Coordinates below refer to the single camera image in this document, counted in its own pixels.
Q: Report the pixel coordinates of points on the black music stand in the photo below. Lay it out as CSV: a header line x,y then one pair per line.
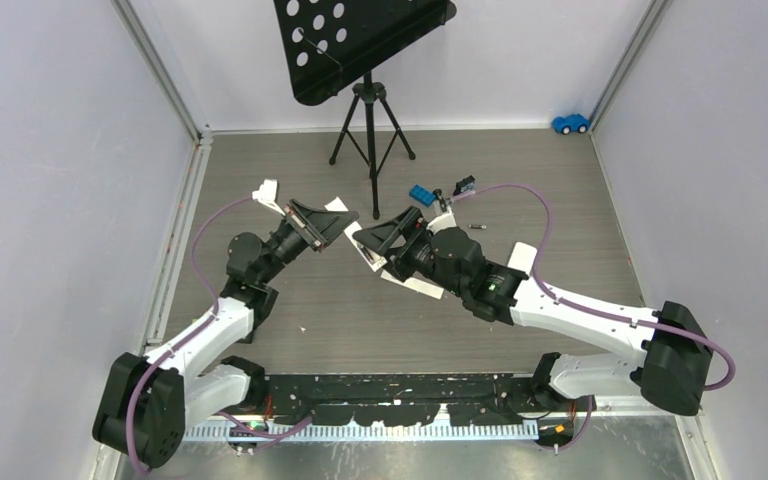
x,y
330,46

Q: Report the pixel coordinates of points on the white rectangular box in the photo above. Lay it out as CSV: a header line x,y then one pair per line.
x,y
416,285

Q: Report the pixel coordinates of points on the small black blue box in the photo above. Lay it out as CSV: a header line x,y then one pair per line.
x,y
465,185

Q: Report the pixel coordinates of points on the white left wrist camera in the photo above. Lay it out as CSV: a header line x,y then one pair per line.
x,y
267,194

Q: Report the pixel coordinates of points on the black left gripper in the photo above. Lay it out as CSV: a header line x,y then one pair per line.
x,y
320,226

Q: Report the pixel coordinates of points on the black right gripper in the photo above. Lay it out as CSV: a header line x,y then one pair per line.
x,y
412,225

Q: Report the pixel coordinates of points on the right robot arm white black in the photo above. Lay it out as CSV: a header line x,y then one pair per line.
x,y
661,355

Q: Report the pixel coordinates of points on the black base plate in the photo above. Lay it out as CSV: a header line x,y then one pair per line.
x,y
402,400

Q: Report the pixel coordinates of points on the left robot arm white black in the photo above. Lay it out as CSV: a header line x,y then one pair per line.
x,y
151,400

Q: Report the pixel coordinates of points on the black screw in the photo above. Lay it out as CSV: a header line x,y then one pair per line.
x,y
439,198

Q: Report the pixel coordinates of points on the blue toy car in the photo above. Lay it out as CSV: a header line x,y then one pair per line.
x,y
570,123

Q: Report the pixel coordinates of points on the blue toy brick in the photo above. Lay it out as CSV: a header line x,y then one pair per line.
x,y
422,195

